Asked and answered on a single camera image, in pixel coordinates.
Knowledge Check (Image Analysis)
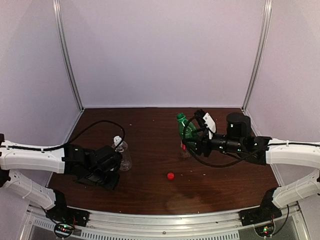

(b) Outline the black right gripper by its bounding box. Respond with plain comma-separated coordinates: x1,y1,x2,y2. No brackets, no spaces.
182,127,244,158

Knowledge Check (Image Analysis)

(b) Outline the green plastic bottle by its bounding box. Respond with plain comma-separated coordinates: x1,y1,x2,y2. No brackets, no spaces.
176,113,198,141

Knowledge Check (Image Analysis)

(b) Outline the red label cola bottle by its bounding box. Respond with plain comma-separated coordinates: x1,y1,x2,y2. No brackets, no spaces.
180,142,192,160

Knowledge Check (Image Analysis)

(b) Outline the clear bottle white cap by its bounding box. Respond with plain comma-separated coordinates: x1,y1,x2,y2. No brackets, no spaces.
112,135,132,172

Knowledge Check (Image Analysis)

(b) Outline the red bottle cap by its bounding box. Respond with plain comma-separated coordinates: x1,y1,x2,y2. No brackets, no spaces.
167,172,175,181

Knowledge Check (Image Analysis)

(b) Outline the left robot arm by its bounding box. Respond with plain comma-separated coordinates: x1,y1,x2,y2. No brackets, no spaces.
0,134,122,222

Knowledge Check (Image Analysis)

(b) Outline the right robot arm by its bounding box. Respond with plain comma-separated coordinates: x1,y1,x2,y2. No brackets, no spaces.
176,109,320,221

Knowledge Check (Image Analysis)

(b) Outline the left circuit board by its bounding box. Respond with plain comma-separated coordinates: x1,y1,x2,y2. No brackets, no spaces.
53,222,75,238

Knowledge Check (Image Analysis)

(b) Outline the circuit board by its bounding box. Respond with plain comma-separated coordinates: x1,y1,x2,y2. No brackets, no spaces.
53,222,75,238
254,225,275,238

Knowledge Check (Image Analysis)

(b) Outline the right circuit board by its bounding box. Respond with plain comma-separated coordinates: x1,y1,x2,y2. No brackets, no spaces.
254,225,275,238

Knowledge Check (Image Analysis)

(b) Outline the right black braided cable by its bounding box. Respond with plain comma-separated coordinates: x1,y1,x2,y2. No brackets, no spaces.
182,114,268,168

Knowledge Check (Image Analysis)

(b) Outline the black braided cable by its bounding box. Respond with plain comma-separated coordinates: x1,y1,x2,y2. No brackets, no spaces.
24,120,126,152
182,114,268,168

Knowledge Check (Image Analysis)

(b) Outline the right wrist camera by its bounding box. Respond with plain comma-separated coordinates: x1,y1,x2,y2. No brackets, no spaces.
194,109,217,140

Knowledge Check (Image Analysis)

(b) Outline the left black braided cable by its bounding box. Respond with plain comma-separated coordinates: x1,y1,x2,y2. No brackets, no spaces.
24,120,126,152

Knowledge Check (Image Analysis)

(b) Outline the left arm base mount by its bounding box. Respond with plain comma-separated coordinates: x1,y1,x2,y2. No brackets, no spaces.
45,207,90,227

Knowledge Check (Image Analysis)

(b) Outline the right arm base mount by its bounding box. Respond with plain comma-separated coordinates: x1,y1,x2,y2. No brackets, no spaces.
239,206,282,226

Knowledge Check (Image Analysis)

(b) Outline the right aluminium frame post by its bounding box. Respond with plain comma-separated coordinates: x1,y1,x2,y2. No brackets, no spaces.
241,0,273,113

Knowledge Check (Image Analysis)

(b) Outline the aluminium frame post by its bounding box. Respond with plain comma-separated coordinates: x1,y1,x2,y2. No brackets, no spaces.
52,0,84,112
241,0,273,113

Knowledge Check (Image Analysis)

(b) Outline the front aluminium rail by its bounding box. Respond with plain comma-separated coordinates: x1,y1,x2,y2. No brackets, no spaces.
17,203,310,240

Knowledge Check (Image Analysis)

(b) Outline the left aluminium frame post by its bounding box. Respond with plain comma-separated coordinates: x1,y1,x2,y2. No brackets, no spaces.
52,0,84,112

